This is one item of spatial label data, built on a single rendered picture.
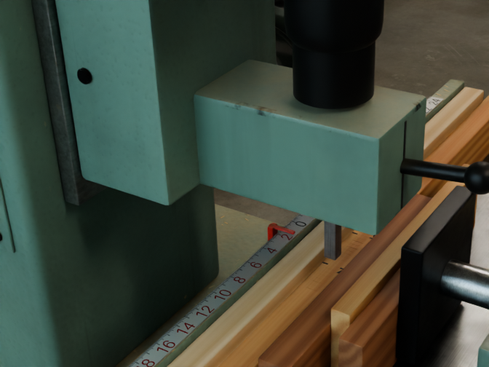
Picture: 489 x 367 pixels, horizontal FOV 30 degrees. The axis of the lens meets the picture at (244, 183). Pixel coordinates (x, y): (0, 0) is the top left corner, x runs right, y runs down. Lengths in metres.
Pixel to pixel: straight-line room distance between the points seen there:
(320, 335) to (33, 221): 0.22
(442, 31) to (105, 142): 3.21
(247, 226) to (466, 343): 0.37
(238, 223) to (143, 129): 0.39
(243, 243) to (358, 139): 0.41
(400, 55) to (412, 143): 2.95
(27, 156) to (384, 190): 0.24
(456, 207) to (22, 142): 0.29
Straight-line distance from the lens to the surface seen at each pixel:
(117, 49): 0.58
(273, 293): 0.61
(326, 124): 0.55
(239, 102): 0.58
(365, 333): 0.58
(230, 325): 0.58
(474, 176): 0.55
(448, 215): 0.61
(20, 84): 0.62
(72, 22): 0.60
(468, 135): 0.84
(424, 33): 3.76
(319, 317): 0.60
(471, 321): 0.67
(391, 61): 3.48
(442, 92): 0.88
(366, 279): 0.61
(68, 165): 0.65
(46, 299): 0.69
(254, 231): 0.95
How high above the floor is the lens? 1.31
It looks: 30 degrees down
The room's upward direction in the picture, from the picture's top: 3 degrees counter-clockwise
